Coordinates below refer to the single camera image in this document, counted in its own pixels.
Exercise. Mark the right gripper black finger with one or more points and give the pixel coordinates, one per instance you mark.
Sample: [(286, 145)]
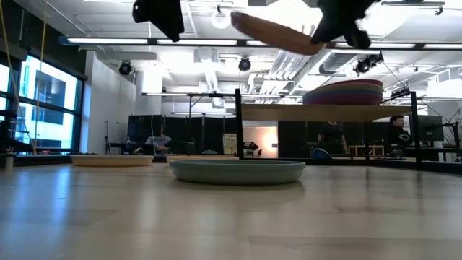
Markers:
[(330, 30)]

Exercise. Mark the brown plate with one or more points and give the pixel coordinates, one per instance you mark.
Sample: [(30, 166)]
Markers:
[(274, 34)]

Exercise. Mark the peach plate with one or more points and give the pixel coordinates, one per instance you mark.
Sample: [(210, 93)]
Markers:
[(202, 157)]

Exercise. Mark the grey plate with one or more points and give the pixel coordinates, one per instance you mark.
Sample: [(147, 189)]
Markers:
[(112, 160)]

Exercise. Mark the teal plate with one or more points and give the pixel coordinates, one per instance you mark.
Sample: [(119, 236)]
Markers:
[(236, 173)]

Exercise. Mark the wooden shelf with black legs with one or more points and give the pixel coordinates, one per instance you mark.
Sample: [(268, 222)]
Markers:
[(317, 112)]

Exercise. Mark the black spotlight cluster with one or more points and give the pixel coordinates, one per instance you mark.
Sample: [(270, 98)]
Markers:
[(366, 63)]

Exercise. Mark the long overhead light bar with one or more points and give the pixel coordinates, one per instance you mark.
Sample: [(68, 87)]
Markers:
[(108, 40)]

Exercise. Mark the white globe lamp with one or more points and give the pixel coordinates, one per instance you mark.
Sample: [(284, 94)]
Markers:
[(221, 20)]

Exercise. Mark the black round spotlight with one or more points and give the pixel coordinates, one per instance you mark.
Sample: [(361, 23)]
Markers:
[(244, 64), (125, 68)]

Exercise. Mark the person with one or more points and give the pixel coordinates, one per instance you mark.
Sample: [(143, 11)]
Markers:
[(332, 137), (398, 135), (159, 141)]

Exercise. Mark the small wooden bench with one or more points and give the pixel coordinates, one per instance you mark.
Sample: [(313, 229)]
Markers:
[(364, 147)]

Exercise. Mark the blue round object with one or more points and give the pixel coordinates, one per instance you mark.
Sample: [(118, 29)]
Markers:
[(321, 154)]

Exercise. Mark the dark desktop monitor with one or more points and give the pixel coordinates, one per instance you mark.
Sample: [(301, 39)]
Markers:
[(431, 128)]

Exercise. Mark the large window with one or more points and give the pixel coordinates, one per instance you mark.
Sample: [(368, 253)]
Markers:
[(47, 104)]

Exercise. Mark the yellow poster sign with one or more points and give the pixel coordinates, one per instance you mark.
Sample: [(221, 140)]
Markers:
[(229, 143)]

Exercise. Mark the black rack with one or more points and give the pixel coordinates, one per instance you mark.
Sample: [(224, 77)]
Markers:
[(7, 126)]

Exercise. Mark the small white cup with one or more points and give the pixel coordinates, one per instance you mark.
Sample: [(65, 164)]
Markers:
[(9, 162)]

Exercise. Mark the black overhead rail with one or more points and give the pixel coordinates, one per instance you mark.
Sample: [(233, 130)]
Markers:
[(411, 3)]

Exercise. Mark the black partition wall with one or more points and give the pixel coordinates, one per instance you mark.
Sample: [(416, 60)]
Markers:
[(299, 139), (140, 126)]

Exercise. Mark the black aluminium table frame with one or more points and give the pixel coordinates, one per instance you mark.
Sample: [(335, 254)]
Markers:
[(440, 167)]

